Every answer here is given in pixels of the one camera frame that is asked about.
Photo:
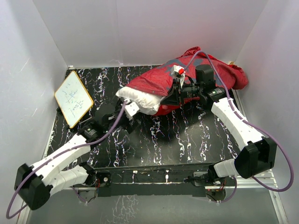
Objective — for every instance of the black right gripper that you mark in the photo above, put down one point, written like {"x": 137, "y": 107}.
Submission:
{"x": 173, "y": 97}

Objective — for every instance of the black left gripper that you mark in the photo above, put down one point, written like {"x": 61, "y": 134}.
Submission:
{"x": 127, "y": 125}

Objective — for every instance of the red patterned pillowcase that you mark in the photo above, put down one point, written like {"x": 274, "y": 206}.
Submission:
{"x": 198, "y": 68}

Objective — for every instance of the white pillow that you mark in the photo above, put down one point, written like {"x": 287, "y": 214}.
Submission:
{"x": 148, "y": 103}

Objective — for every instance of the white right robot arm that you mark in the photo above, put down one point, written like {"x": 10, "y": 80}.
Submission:
{"x": 257, "y": 153}

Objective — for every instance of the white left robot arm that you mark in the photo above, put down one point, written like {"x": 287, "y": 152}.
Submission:
{"x": 35, "y": 184}

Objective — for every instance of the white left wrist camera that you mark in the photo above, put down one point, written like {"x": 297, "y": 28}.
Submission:
{"x": 131, "y": 110}

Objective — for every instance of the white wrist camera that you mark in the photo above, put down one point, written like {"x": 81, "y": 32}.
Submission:
{"x": 178, "y": 72}
{"x": 131, "y": 110}

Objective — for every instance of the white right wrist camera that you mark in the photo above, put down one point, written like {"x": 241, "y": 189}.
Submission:
{"x": 178, "y": 72}

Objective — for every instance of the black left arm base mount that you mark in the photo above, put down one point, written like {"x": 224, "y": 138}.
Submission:
{"x": 103, "y": 179}

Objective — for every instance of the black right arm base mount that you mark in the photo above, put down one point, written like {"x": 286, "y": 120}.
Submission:
{"x": 201, "y": 179}

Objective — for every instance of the aluminium frame rail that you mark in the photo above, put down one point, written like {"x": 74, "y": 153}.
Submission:
{"x": 266, "y": 177}

